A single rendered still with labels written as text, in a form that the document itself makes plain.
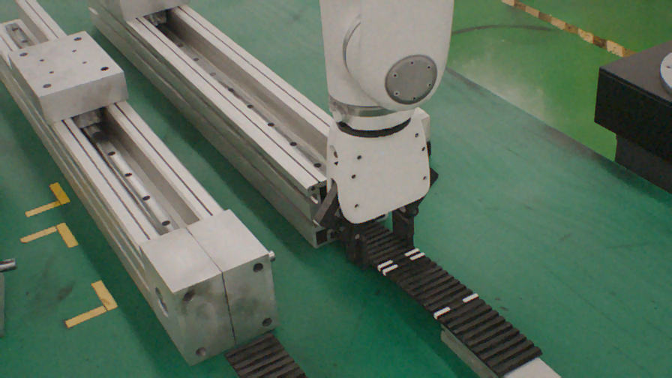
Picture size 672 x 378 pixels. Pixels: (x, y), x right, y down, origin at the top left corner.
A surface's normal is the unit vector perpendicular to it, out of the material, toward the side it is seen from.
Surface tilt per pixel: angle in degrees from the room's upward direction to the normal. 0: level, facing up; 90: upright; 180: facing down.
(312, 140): 90
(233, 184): 0
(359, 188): 89
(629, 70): 2
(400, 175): 90
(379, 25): 84
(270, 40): 0
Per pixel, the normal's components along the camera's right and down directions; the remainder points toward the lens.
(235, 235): -0.07, -0.83
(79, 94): 0.51, 0.45
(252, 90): -0.85, 0.34
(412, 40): 0.26, 0.51
